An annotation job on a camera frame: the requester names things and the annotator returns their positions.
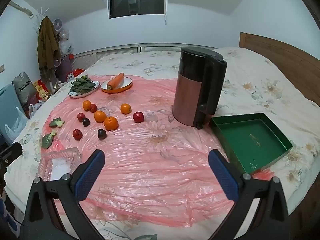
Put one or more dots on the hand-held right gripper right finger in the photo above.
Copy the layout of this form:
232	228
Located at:
223	176

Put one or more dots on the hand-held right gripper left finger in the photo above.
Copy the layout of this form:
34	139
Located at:
89	175

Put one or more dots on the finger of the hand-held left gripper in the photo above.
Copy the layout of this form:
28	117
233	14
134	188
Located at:
11	150

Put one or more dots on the small red apple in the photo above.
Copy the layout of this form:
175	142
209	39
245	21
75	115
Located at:
81	117
77	134
93	107
138	117

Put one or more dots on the dark plum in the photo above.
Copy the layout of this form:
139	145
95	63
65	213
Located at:
86	122
101	134

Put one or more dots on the green cardboard box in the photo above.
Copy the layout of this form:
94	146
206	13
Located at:
252	140

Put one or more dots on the orange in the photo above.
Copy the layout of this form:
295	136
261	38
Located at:
87	105
125	108
110	123
100	116

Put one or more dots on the person's left hand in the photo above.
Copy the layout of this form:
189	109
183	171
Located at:
7	221

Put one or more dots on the clear plastic bag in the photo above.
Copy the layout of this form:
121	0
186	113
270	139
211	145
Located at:
16	126

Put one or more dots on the clear glass tray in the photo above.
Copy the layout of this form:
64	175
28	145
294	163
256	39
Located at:
43	166

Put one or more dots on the bok choy leaf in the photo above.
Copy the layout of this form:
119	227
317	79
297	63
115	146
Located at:
57	123
47	141

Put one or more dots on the white plastic bag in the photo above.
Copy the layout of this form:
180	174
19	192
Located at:
36	107

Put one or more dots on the light blue board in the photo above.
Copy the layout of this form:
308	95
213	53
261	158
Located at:
8	100

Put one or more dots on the grey printed sack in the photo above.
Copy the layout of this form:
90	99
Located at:
23	87

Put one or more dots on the pink plastic sheet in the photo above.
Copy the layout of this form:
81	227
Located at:
155	170

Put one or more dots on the yellow and red box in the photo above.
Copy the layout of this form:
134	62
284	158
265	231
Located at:
41	88

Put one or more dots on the white plate with dark rim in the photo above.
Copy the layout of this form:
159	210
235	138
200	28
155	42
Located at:
86	93

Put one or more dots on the copper and black electric kettle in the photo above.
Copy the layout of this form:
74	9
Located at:
192	97

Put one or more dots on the pile of green leaves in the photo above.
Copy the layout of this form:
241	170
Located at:
82	85

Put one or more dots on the carrot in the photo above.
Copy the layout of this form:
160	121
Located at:
115	81

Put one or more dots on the orange rimmed plate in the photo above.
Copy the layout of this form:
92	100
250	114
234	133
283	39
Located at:
125	83

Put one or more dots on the purple bin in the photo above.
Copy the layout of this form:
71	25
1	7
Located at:
65	66

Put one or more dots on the red bag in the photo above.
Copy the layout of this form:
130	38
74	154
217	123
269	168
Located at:
76	73

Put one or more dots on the olive jacket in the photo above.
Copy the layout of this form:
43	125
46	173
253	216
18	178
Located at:
46	45

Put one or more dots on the heap of clear plastic bags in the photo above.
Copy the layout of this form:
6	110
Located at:
65	42

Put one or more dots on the white slatted cabinet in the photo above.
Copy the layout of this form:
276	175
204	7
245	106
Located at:
112	52

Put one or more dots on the white coat rack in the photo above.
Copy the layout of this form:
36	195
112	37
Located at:
37	21

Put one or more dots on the small white fan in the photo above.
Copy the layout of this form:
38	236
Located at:
58	23

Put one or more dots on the wooden headboard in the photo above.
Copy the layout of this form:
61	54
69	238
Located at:
287	55

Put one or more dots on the white blind wand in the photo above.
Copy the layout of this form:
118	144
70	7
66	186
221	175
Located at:
165	20

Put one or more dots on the white wall pipe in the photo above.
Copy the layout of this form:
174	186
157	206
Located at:
23	10

